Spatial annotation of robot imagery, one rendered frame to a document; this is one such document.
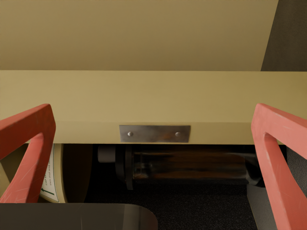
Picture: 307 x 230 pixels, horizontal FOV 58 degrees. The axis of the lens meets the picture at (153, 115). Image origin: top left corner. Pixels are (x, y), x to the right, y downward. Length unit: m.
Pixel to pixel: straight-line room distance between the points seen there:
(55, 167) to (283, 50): 0.48
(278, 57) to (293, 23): 0.08
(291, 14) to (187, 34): 0.22
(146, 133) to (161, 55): 0.44
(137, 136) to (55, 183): 0.15
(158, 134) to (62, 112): 0.10
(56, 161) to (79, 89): 0.10
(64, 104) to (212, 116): 0.16
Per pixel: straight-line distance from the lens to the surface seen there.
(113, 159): 0.43
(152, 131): 0.28
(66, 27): 0.71
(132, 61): 0.72
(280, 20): 0.66
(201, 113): 0.29
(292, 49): 0.60
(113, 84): 0.34
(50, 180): 0.39
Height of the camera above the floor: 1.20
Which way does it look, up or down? level
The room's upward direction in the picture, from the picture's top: 90 degrees counter-clockwise
